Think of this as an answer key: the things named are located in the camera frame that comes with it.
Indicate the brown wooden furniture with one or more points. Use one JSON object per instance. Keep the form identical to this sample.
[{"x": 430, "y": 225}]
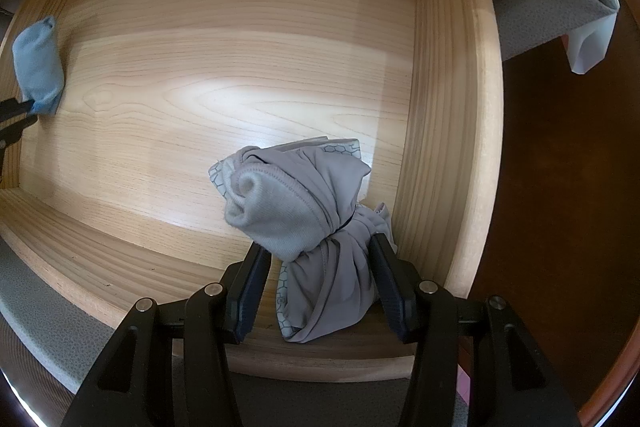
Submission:
[{"x": 550, "y": 207}]

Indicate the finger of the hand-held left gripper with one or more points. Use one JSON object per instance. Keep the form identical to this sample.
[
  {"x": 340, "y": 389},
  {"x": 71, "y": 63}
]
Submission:
[
  {"x": 15, "y": 107},
  {"x": 17, "y": 129}
]

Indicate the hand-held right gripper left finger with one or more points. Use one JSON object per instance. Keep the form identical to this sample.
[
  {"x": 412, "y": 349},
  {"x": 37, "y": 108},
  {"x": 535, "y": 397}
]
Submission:
[{"x": 250, "y": 297}]

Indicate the grey underwear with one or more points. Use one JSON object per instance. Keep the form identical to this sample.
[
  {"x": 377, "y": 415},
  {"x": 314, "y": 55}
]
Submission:
[{"x": 325, "y": 207}]

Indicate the wooden drawer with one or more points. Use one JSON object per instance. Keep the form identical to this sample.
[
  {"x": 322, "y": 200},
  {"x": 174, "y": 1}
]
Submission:
[{"x": 200, "y": 57}]

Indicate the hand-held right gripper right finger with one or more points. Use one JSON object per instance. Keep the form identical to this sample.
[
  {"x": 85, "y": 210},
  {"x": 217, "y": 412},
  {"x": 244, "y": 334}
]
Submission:
[{"x": 392, "y": 292}]

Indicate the light blue underwear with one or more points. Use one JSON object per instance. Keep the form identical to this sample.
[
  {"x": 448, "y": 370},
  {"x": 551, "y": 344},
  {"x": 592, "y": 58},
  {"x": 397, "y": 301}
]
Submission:
[{"x": 37, "y": 62}]

